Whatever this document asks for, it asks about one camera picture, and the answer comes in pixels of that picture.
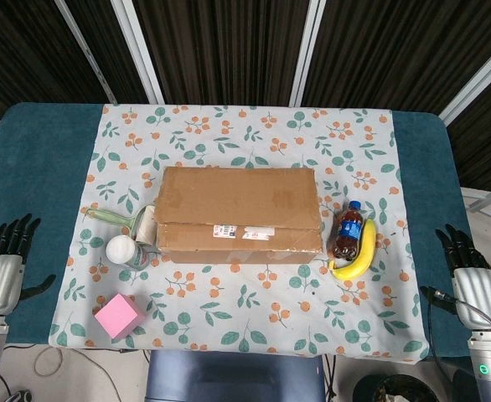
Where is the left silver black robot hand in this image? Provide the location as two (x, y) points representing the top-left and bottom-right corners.
(0, 213), (57, 315)

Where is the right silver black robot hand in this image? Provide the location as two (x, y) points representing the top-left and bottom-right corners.
(420, 224), (491, 332)

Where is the brown cardboard box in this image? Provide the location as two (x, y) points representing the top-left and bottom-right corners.
(152, 166), (324, 265)

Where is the white cap green jar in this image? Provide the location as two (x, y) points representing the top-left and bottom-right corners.
(105, 234), (150, 271)

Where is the yellow banana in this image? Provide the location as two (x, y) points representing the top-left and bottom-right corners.
(327, 218), (377, 281)

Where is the teal table cover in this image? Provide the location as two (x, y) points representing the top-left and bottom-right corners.
(0, 102), (485, 359)

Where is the pink cube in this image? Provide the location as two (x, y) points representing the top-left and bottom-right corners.
(94, 293), (148, 339)

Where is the black round bin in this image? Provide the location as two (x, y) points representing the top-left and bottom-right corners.
(354, 374), (439, 402)

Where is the cola bottle blue label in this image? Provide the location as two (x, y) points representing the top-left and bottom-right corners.
(328, 200), (366, 260)

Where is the floral leaf print tablecloth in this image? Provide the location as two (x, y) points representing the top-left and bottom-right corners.
(47, 103), (431, 363)

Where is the blue-grey robot torso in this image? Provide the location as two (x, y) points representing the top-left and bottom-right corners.
(144, 349), (327, 402)

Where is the black right hand cable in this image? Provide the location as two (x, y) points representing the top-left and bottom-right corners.
(425, 288), (491, 369)

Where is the white metal frame rail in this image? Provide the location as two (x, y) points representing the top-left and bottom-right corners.
(461, 187), (491, 217)

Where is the green-handled lint roller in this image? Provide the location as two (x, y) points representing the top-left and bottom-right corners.
(81, 203), (159, 245)

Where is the thin white frame post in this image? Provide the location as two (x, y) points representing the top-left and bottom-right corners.
(54, 0), (119, 105)

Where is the wide white frame post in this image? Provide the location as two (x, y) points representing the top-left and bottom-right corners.
(110, 0), (166, 105)

